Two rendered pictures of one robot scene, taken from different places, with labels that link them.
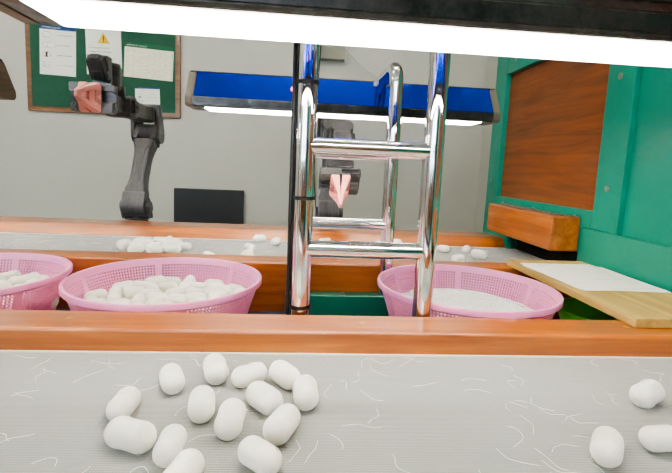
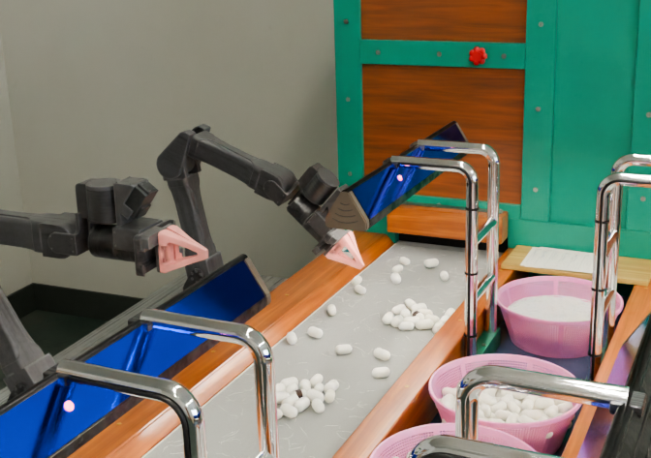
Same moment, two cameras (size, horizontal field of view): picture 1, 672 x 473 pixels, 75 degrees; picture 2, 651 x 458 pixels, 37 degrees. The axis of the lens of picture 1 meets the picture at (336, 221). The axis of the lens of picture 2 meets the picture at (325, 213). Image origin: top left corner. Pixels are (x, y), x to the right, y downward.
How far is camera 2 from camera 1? 1.82 m
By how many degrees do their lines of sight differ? 59
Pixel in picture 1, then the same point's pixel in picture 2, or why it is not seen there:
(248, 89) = (384, 193)
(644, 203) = (568, 198)
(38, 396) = not seen: outside the picture
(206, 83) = (364, 200)
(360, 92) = not seen: hidden behind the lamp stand
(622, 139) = (545, 155)
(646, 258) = (578, 235)
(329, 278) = not seen: hidden behind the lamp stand
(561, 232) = (504, 227)
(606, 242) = (540, 228)
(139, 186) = (35, 348)
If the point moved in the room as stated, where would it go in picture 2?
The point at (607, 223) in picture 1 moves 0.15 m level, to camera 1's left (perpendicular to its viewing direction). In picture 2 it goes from (539, 214) to (518, 231)
